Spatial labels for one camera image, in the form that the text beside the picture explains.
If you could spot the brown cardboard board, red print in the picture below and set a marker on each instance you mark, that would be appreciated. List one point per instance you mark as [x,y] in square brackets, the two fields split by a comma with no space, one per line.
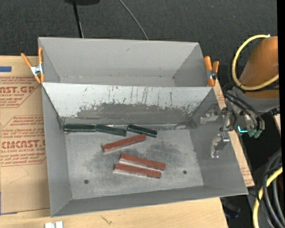
[19,129]

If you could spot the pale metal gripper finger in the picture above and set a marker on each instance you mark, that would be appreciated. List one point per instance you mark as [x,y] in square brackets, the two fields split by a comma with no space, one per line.
[218,144]
[211,118]

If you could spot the black cylinder on white bracket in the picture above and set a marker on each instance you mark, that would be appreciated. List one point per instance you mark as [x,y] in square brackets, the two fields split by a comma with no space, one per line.
[275,110]

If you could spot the dark green flat block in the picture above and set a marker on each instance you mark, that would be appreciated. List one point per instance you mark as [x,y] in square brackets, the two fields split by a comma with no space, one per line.
[111,130]
[143,131]
[80,127]

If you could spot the grey metal bin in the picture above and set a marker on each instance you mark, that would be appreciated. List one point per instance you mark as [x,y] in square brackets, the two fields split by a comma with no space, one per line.
[134,158]

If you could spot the red-brown flat block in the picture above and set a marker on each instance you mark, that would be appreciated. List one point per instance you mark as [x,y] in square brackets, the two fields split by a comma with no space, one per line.
[137,171]
[124,143]
[143,160]

